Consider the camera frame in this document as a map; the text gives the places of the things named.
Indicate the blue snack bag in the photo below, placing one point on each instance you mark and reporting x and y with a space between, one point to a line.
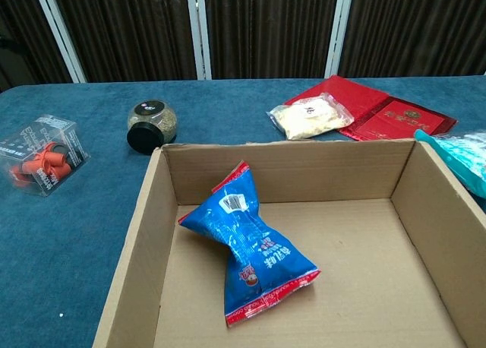
243 241

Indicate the cardboard box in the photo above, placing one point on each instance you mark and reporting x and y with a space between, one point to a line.
364 272

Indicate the clear pack red items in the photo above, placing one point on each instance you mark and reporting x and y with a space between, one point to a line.
41 154

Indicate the teal wet wipes pack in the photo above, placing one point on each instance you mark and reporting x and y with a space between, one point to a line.
461 162

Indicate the red gift box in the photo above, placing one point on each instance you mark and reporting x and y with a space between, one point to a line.
395 122

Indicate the beige powder packet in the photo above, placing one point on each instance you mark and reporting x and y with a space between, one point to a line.
309 116

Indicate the round glass jar black lid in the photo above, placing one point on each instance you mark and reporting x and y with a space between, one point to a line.
155 120

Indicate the plain red envelope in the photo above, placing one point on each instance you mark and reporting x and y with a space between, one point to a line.
349 89

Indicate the dark brown pleated curtain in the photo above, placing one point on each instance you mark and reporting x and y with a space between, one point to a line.
266 25

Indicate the blue felt table cover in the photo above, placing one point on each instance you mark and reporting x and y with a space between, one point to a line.
76 230

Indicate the white partition frame post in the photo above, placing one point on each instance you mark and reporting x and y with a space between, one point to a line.
338 32
199 32
60 32

